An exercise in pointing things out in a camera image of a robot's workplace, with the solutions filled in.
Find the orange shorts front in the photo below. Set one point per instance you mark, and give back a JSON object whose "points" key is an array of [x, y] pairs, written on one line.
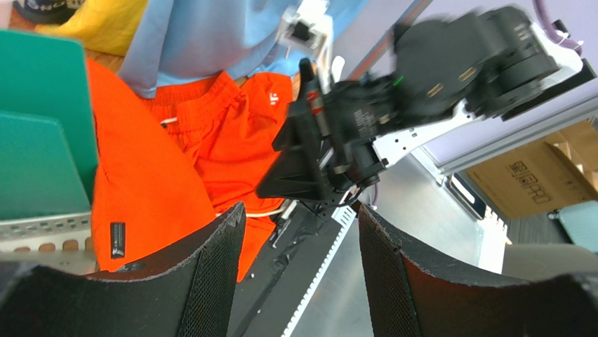
{"points": [[169, 165]]}

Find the cardboard box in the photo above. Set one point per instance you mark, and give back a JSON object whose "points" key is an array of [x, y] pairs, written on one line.
{"points": [[544, 175]]}

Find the white file organizer rack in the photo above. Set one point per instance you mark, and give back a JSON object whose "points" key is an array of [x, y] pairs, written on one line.
{"points": [[62, 242]]}

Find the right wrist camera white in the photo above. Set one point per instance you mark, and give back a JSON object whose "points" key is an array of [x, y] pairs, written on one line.
{"points": [[308, 28]]}

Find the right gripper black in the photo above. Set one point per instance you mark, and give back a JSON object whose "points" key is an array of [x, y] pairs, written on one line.
{"points": [[298, 172]]}

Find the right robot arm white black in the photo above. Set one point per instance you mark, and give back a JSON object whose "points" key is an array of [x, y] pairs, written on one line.
{"points": [[447, 73]]}

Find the metal clothes rack rail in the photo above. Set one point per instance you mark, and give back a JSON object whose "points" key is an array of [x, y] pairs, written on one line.
{"points": [[414, 10]]}

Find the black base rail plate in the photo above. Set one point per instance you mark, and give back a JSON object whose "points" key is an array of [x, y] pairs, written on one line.
{"points": [[273, 295]]}

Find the green folder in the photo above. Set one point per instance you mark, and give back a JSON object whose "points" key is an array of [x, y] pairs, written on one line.
{"points": [[48, 146]]}

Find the patterned blue orange shorts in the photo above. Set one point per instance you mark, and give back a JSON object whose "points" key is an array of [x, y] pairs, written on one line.
{"points": [[47, 12]]}

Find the light blue shorts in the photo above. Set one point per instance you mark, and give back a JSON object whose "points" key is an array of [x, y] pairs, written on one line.
{"points": [[178, 42]]}

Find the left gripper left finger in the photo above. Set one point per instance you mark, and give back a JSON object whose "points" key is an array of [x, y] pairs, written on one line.
{"points": [[184, 289]]}

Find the yellow shorts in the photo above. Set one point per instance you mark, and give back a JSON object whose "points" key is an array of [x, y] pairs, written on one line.
{"points": [[105, 26]]}

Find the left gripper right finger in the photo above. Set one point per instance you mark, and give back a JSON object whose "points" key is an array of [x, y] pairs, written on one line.
{"points": [[414, 289]]}

